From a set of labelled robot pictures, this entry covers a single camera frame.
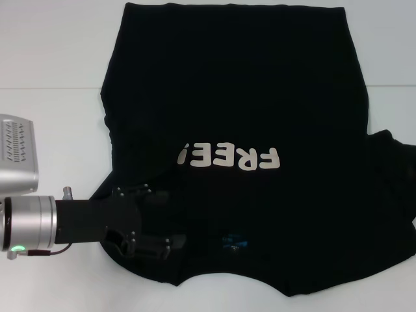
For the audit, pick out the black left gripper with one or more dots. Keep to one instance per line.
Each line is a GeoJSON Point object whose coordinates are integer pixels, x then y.
{"type": "Point", "coordinates": [94, 219]}

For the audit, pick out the black shirt with FREE print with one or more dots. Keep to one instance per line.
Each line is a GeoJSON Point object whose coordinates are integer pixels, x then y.
{"type": "Point", "coordinates": [243, 97]}

